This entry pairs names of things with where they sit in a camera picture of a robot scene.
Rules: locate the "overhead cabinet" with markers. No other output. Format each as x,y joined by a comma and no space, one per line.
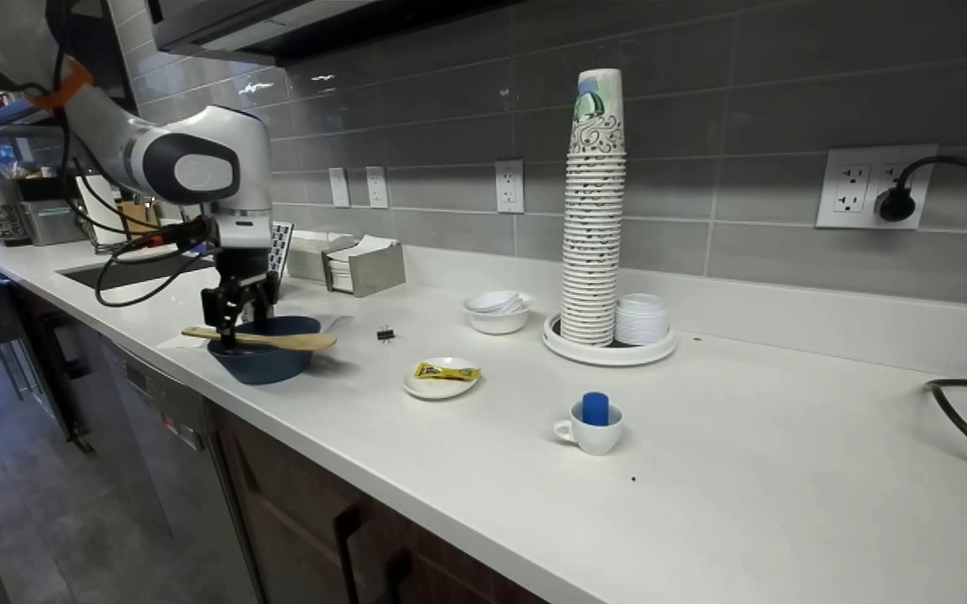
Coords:
317,21

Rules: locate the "tall paper cup stack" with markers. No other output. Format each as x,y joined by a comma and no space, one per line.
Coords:
596,213

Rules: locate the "white saucer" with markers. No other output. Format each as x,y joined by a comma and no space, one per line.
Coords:
440,379

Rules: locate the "blue item in cup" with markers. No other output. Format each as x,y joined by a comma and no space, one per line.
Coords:
591,408

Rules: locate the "wooden spoon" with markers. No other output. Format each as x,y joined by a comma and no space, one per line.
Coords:
284,341

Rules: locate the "white rectangular container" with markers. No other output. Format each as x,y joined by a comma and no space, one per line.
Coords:
307,251

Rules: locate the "blue bowl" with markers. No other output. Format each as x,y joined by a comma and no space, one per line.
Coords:
269,361

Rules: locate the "grey napkin holder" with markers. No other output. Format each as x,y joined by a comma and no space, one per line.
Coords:
363,268

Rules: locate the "countertop sink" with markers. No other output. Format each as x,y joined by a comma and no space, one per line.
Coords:
115,268

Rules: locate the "small black object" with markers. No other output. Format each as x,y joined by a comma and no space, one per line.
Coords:
384,332

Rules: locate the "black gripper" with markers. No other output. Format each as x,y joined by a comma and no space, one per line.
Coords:
241,268

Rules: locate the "white round tray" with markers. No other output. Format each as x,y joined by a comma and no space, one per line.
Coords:
610,351

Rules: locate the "white small bowl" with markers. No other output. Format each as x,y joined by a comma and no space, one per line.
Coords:
498,308

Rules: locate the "white quad wall outlet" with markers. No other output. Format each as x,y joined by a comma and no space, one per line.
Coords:
856,189

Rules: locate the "white espresso cup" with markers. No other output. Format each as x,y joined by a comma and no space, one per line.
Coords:
591,432

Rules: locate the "yellow packet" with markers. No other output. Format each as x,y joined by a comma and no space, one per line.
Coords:
446,374

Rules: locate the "small wooden box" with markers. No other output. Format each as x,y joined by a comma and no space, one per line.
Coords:
136,220

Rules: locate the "grey countertop appliance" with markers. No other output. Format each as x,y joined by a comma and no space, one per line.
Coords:
33,213

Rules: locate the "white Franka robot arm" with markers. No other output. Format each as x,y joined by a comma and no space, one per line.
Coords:
168,155

